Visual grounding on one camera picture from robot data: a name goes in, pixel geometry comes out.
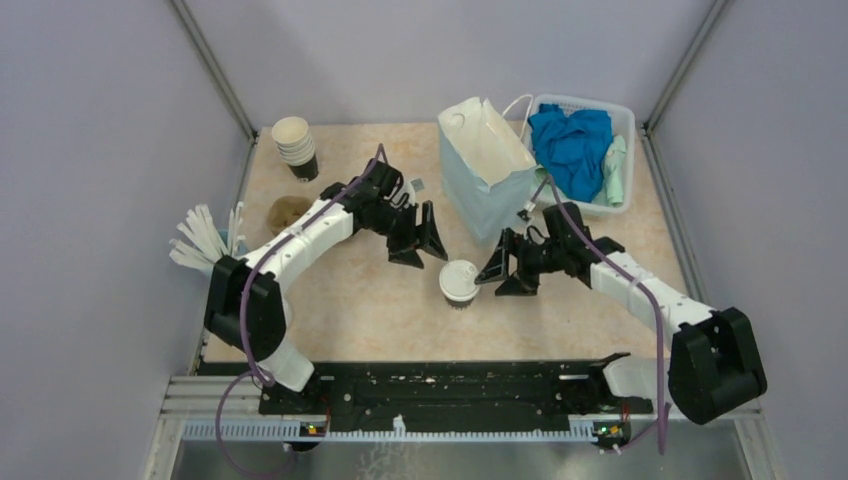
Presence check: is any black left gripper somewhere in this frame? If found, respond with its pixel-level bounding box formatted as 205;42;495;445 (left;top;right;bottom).
365;200;448;269

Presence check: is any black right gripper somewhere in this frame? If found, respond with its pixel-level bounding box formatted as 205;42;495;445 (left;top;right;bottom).
475;228;565;297

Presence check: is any white plastic cup lid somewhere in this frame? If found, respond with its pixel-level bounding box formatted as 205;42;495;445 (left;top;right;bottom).
438;260;480;302

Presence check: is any black paper coffee cup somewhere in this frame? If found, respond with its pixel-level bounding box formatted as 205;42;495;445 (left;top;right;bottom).
445;298;474;310

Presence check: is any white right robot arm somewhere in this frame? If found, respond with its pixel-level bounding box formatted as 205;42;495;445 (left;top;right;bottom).
475;202;768;425

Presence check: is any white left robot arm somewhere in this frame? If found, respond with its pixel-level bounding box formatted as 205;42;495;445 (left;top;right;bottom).
204;159;448;414

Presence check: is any light blue paper bag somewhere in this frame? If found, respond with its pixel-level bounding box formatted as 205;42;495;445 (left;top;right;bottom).
437;97;537;245

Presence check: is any light green cloth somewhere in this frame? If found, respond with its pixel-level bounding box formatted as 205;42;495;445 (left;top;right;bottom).
534;133;627;207

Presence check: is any brown cardboard cup carrier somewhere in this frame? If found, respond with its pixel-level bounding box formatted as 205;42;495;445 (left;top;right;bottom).
265;195;313;237

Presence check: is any blue cloth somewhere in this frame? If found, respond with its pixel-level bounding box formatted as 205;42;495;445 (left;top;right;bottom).
528;103;613;203

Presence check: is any stack of paper cups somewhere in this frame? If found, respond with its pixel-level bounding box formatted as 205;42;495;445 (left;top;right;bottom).
271;116;319;182

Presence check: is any white plastic basket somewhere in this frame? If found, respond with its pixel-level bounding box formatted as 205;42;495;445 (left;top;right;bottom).
524;94;636;218

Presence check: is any cup of white straws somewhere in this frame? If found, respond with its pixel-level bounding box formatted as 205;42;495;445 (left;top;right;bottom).
169;202;247;275

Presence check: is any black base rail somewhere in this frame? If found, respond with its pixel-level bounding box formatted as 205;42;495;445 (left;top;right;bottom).
258;355;655;434

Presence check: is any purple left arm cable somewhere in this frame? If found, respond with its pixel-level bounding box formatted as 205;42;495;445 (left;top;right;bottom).
213;143;389;480

